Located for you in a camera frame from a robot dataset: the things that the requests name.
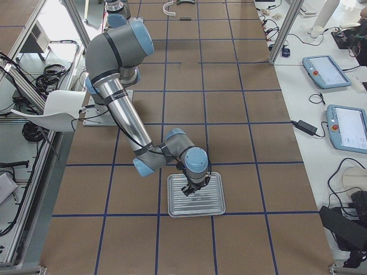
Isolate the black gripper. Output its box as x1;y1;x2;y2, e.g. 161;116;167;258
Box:
181;175;210;197

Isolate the green curved brake shoe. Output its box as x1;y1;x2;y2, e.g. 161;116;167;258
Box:
176;0;196;5

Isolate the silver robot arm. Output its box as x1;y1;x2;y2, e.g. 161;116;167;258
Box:
105;0;131;19
85;20;210;195

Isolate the small blue black device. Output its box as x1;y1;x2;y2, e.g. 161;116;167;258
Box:
282;47;291;58

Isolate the white curved plastic piece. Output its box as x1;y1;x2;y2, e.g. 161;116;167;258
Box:
162;1;176;17

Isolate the black brake pad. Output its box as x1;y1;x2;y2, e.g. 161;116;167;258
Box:
179;17;192;21

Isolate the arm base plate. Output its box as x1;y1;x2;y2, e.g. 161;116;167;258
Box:
83;105;116;127

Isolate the white plastic chair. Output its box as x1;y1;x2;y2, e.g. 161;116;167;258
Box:
11;90;86;132

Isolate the near blue teach pendant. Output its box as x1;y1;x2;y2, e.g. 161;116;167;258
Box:
326;104;366;154

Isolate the aluminium frame post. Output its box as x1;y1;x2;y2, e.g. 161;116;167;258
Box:
268;0;304;65

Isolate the far blue teach pendant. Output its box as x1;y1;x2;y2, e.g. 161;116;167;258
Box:
302;55;352;89

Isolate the white paper cup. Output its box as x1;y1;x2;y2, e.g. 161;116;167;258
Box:
310;25;324;39

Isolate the black power adapter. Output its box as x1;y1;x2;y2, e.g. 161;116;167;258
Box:
291;120;317;136

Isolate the blue teach pendant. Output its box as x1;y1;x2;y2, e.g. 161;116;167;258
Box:
326;104;366;154
302;55;352;89

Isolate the silver metal tray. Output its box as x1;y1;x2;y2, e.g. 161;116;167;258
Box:
167;172;226;218

